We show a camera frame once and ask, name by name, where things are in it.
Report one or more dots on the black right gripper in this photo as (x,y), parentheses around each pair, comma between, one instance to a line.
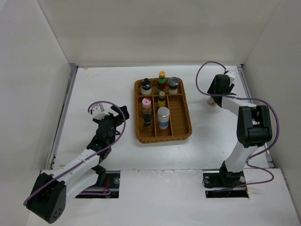
(212,88)

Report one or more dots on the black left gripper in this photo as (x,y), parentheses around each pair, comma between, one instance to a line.
(111,117)

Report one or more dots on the red label white lid jar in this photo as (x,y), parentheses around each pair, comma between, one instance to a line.
(211,101)

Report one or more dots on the pink cap spice jar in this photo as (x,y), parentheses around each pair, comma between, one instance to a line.
(147,106)

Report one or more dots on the black cap pepper shaker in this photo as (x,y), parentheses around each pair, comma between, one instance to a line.
(147,120)

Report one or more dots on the black cap white powder bottle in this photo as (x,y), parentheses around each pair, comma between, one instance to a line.
(146,87)

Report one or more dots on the yellow oil bottle brown cap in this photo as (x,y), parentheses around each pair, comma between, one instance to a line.
(161,99)

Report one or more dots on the silver lid blue label jar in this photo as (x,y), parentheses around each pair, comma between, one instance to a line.
(163,114)

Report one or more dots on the clear lid powder jar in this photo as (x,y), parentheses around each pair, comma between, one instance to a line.
(173,84)

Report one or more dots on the red sauce bottle yellow cap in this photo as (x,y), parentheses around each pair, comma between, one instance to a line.
(161,83)

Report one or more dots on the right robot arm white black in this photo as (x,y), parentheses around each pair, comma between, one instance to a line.
(253,128)

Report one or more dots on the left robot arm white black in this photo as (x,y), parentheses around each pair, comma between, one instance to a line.
(84,175)

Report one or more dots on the brown wicker divided basket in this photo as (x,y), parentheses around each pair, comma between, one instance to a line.
(179,127)

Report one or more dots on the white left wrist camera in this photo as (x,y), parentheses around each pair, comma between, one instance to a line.
(98,112)

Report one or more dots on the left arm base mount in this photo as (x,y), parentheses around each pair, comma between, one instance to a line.
(106,186)

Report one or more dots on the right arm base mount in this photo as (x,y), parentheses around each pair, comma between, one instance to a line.
(221,185)

